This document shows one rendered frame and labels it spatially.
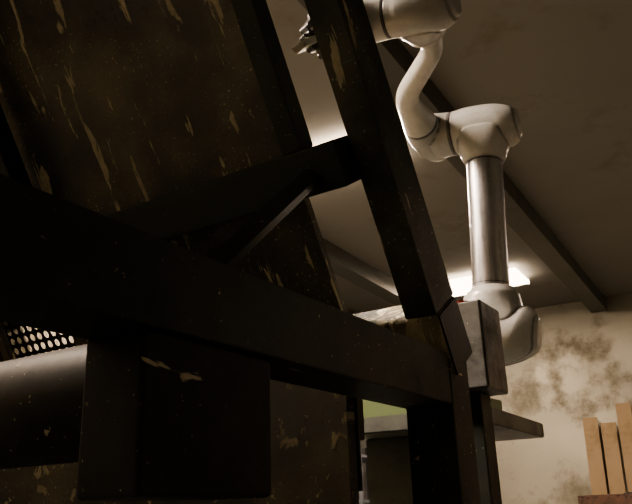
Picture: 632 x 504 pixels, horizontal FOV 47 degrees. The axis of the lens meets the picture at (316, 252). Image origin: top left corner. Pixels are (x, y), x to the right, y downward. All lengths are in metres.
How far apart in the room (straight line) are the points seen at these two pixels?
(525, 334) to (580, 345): 8.42
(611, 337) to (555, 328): 0.72
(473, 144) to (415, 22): 0.52
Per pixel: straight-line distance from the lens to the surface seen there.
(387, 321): 1.33
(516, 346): 1.95
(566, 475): 10.26
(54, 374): 0.84
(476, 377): 1.49
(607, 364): 10.27
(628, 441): 9.93
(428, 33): 1.76
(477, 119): 2.16
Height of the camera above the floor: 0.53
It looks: 20 degrees up
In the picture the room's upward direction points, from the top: 2 degrees counter-clockwise
